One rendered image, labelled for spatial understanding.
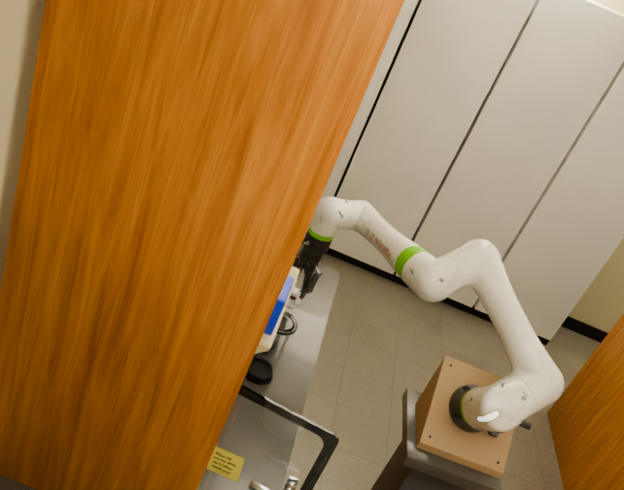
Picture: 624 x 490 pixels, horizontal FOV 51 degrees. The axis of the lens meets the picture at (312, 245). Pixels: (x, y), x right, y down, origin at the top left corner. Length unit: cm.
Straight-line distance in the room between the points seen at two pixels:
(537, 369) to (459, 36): 259
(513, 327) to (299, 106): 120
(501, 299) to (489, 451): 51
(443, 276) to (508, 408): 41
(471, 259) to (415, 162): 248
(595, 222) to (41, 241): 390
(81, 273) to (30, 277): 10
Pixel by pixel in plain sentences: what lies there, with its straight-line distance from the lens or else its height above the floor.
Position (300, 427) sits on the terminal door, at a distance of 139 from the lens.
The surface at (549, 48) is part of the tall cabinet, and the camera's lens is 426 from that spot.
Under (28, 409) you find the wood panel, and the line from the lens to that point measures 154.
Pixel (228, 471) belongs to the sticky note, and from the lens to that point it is 155.
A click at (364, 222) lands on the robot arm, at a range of 218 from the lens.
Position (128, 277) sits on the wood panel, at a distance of 122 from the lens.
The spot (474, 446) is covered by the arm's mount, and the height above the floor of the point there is 100.
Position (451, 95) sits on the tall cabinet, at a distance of 427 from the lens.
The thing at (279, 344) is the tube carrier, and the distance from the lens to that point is 198.
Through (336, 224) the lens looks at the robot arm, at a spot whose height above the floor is 137.
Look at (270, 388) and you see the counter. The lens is 209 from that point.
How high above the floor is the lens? 232
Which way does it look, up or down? 29 degrees down
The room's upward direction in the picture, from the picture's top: 23 degrees clockwise
